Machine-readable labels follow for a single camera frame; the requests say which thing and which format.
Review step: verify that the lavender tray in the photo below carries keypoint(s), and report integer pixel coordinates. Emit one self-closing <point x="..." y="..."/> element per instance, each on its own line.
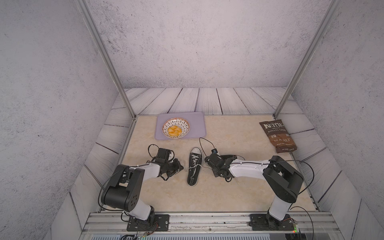
<point x="195" y="120"/>

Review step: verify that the aluminium frame post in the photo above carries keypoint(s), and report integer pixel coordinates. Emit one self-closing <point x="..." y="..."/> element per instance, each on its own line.
<point x="84" y="10"/>
<point x="320" y="32"/>

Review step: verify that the aluminium front rail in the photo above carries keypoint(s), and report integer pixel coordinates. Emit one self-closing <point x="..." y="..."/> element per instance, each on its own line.
<point x="314" y="223"/>

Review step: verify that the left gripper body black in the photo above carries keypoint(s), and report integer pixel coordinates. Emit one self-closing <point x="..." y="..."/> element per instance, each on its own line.
<point x="170" y="167"/>

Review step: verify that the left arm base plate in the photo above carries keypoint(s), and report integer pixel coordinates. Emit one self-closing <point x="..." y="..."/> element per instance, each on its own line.
<point x="155" y="223"/>

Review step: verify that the black canvas sneaker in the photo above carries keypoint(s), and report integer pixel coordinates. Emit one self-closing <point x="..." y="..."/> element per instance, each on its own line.
<point x="195" y="165"/>

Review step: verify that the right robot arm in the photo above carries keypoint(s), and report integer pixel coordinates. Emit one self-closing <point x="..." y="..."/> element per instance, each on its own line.
<point x="284" y="180"/>

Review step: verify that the right aluminium frame post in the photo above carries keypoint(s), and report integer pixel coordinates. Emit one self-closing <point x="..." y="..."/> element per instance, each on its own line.
<point x="320" y="32"/>

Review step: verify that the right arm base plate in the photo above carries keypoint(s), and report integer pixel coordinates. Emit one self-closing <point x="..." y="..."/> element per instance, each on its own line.
<point x="265" y="222"/>

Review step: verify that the brown potato chips bag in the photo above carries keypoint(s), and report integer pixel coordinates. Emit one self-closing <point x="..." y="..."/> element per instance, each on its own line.
<point x="279" y="136"/>

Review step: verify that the yellow bread roll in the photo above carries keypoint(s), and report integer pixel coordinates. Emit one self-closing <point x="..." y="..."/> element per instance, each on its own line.
<point x="175" y="131"/>

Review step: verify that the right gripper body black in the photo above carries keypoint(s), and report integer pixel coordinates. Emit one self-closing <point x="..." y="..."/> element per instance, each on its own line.
<point x="216" y="173"/>

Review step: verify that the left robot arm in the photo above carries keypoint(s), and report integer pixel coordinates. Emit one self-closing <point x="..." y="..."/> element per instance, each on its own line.
<point x="123" y="189"/>

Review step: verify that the patterned ceramic bowl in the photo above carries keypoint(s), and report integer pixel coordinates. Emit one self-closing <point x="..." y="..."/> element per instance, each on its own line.
<point x="180" y="122"/>

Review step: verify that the left aluminium frame post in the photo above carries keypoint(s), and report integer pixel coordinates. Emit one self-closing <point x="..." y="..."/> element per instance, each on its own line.
<point x="84" y="10"/>

